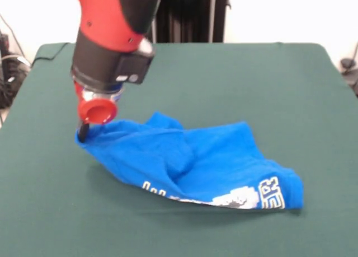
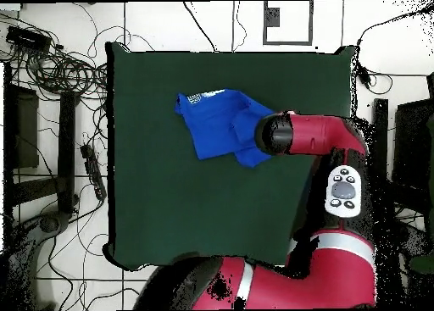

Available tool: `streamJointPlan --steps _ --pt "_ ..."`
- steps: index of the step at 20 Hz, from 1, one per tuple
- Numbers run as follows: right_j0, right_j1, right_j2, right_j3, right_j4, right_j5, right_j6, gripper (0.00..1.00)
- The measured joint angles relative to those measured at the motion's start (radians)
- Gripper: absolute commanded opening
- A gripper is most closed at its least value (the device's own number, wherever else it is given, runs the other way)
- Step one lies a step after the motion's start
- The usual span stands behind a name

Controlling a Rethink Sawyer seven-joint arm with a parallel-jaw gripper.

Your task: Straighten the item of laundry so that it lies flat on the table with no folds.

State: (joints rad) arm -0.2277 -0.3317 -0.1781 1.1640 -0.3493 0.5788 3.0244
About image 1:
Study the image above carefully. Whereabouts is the blue printed T-shirt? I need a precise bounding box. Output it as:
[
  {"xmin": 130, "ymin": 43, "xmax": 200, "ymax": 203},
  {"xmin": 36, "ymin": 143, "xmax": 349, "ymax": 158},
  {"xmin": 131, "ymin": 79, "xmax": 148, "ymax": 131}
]
[{"xmin": 74, "ymin": 111, "xmax": 305, "ymax": 213}]

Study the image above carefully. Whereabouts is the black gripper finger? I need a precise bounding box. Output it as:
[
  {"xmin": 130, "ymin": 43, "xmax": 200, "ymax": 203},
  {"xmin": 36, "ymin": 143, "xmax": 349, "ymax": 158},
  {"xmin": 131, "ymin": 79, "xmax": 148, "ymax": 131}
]
[{"xmin": 78, "ymin": 122, "xmax": 91, "ymax": 143}]

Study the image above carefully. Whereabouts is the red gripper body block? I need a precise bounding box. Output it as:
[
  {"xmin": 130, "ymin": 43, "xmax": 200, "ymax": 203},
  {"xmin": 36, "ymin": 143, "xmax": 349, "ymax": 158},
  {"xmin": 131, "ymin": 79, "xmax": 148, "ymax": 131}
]
[{"xmin": 73, "ymin": 82, "xmax": 118, "ymax": 127}]

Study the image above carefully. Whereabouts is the dark grey floor stand base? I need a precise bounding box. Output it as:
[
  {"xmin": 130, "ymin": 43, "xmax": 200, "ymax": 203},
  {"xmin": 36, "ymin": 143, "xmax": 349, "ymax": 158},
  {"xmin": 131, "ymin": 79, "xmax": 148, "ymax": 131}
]
[
  {"xmin": 0, "ymin": 31, "xmax": 31, "ymax": 109},
  {"xmin": 340, "ymin": 58, "xmax": 358, "ymax": 98}
]

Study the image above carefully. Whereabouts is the dark green table cloth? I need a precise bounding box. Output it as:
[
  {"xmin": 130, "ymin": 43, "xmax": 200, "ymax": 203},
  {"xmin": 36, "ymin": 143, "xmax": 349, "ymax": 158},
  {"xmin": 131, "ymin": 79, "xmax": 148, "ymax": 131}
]
[{"xmin": 0, "ymin": 42, "xmax": 358, "ymax": 257}]

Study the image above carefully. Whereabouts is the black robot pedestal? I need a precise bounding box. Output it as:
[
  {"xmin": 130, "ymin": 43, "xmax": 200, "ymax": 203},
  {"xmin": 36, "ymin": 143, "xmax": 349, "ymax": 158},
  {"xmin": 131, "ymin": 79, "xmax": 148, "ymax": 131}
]
[{"xmin": 150, "ymin": 0, "xmax": 233, "ymax": 44}]

